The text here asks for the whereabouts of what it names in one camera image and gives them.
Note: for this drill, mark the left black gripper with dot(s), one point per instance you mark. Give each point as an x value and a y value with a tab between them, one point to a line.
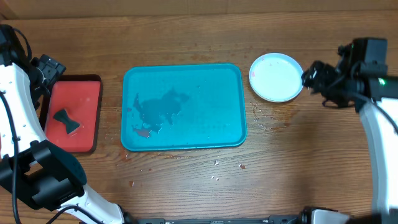
53	68

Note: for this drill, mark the red tray with dark rim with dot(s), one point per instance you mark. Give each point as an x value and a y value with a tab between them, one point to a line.
80	96

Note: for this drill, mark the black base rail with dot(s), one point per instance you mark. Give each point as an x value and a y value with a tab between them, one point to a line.
273	219

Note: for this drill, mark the teal plastic tray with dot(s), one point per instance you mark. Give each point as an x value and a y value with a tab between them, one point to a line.
181	107

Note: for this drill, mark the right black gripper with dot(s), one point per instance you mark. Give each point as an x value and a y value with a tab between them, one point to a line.
311	78

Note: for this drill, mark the dark green sponge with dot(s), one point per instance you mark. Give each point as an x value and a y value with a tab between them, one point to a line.
63	117

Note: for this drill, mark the light blue plate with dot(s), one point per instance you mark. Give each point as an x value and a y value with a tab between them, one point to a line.
276	77

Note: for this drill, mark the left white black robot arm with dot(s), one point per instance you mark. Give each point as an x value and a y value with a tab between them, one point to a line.
34	170

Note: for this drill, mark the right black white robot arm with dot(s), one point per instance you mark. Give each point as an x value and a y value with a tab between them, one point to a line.
360	80

